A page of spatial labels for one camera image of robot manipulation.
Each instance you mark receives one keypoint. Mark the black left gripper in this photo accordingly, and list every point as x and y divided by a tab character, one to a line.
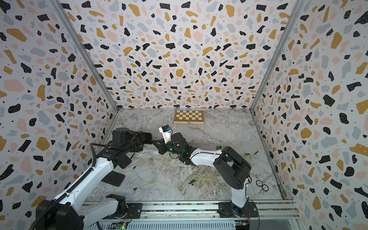
135	135

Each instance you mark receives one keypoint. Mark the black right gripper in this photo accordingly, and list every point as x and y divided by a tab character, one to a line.
161	147

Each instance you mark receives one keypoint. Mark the black smartphone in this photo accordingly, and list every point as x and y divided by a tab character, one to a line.
145	138
114	178
123	161

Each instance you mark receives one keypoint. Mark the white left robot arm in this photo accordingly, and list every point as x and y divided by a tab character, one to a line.
64	212

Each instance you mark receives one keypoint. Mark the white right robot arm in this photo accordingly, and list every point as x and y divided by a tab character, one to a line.
230	165

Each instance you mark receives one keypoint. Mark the wooden chessboard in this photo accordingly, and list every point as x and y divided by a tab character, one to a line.
195	117

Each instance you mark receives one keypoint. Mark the round black white coaster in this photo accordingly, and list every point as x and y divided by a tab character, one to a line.
259	183

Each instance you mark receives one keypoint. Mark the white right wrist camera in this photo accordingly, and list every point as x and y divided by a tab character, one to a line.
166	132

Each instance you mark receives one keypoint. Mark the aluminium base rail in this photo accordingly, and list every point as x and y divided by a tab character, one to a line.
205	215

